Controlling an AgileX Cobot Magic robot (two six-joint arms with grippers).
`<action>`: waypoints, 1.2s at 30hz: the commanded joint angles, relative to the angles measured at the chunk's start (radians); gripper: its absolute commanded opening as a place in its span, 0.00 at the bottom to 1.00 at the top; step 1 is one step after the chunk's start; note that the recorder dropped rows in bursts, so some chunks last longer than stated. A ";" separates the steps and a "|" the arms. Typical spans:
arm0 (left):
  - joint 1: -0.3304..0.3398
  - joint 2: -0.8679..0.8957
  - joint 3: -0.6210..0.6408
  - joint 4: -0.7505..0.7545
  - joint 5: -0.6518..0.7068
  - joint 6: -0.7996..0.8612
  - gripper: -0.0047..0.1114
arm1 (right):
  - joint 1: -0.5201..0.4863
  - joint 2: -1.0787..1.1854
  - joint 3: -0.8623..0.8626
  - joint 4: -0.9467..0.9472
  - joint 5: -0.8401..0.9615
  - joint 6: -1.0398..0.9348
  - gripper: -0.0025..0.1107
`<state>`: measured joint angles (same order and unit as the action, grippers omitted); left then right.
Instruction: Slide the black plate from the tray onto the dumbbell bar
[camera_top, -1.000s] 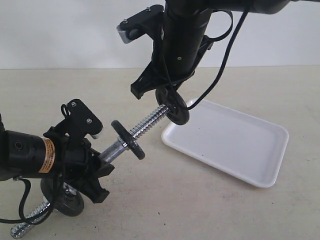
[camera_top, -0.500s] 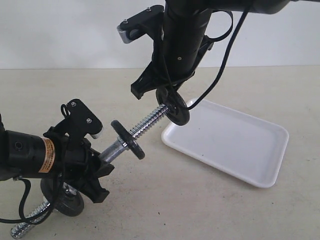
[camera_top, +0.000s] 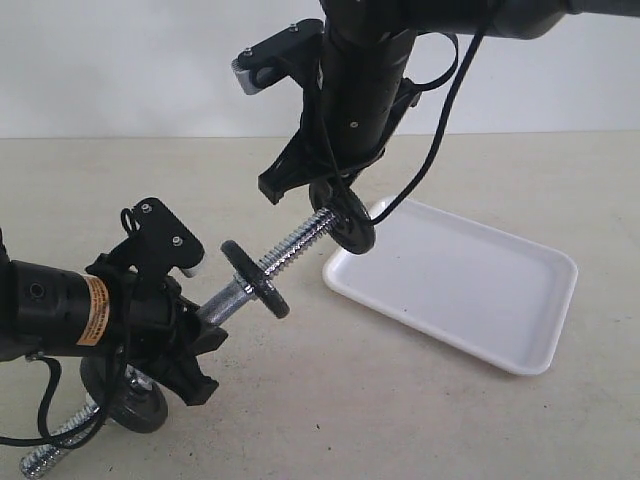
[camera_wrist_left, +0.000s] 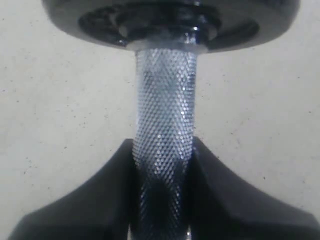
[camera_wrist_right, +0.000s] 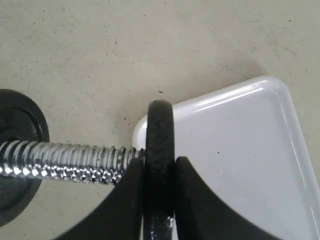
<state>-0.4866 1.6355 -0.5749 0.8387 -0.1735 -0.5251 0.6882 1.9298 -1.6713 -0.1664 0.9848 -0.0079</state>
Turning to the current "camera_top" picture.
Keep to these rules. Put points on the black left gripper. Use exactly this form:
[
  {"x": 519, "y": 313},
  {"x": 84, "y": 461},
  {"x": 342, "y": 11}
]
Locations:
[{"x": 153, "y": 327}]

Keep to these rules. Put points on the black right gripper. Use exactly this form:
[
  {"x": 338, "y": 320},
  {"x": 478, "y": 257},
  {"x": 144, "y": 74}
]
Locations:
[{"x": 340, "y": 133}]

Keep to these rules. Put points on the chrome dumbbell bar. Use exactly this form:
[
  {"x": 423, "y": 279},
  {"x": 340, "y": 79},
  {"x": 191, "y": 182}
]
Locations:
[{"x": 68, "y": 418}]

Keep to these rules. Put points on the black weight plate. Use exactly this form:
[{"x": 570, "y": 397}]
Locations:
[
  {"x": 256, "y": 278},
  {"x": 142, "y": 417},
  {"x": 351, "y": 230}
]

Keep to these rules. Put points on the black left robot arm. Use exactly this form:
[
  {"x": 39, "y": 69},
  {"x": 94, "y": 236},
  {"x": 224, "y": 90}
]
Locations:
[{"x": 54, "y": 311}]

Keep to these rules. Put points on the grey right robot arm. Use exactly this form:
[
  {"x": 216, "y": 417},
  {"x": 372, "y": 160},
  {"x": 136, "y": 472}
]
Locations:
[{"x": 350, "y": 66}]

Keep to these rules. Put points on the chrome spin-lock collar nut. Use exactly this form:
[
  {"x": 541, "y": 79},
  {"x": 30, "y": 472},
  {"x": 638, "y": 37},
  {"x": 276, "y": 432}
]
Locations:
[{"x": 141, "y": 387}]

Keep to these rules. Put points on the white plastic tray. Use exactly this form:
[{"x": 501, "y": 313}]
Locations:
[{"x": 498, "y": 297}]

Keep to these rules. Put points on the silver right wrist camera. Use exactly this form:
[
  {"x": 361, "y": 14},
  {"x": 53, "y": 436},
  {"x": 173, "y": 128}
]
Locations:
[{"x": 293, "y": 52}]

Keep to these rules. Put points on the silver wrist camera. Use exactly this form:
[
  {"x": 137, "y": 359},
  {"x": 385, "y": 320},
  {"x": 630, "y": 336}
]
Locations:
[
  {"x": 162, "y": 242},
  {"x": 293, "y": 52}
]

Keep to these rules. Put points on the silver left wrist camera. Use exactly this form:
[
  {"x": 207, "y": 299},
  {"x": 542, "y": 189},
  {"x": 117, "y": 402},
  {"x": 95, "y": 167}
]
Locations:
[{"x": 162, "y": 242}]

